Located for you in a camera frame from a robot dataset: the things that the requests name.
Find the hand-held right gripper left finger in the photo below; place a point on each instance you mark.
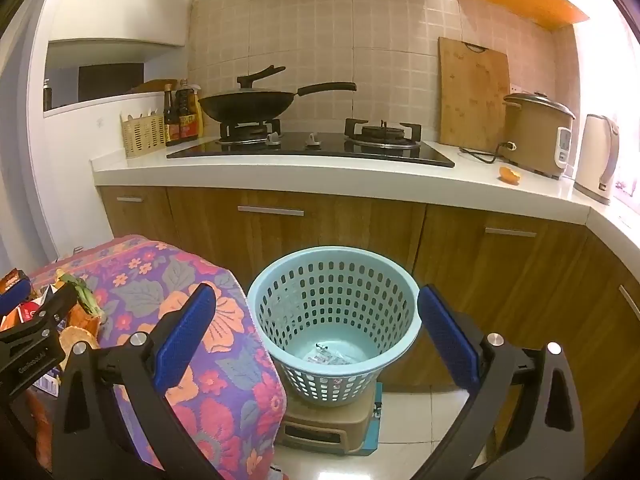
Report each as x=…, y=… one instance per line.
x=185, y=335

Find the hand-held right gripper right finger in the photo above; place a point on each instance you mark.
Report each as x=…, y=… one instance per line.
x=447, y=335

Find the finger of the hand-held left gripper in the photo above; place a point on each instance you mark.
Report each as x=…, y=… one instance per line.
x=15, y=294
x=55, y=312

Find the green vegetable scrap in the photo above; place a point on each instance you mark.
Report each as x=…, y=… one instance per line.
x=87, y=300

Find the light blue plastic basket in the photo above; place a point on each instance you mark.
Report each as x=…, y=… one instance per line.
x=300, y=305

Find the red white packet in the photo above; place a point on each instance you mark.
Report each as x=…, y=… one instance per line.
x=27, y=312

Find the blue white box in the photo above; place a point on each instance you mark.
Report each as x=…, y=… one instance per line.
x=47, y=384

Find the tan round peel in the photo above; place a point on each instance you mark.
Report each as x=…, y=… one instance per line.
x=75, y=337

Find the floral tablecloth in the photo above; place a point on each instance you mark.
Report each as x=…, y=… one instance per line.
x=220, y=360

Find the wooden cabinet door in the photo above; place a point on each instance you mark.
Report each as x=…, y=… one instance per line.
x=500, y=280
x=605, y=340
x=300, y=235
x=135, y=220

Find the blue flat board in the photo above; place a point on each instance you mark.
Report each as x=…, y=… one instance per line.
x=376, y=420

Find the white crumpled wrapper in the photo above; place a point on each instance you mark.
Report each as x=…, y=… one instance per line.
x=327, y=357

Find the beige plastic stool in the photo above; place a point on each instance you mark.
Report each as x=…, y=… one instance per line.
x=325, y=422

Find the orange peel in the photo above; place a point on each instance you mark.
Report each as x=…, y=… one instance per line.
x=509, y=174

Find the wicker utensil holder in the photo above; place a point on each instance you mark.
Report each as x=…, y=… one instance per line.
x=142, y=135

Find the dark sauce bottle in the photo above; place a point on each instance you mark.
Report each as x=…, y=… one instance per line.
x=171, y=120

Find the beige rice cooker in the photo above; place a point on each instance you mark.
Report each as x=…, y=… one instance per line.
x=535, y=135

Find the black glass gas stove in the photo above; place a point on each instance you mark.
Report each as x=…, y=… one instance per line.
x=320, y=152

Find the white electric kettle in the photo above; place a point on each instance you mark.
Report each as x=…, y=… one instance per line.
x=595, y=155

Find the black wok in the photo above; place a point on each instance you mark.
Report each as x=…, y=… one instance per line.
x=250, y=107

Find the wooden cutting board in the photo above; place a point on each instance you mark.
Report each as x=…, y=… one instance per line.
x=472, y=95

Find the yellow-brown box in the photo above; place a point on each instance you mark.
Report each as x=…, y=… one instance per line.
x=155, y=85

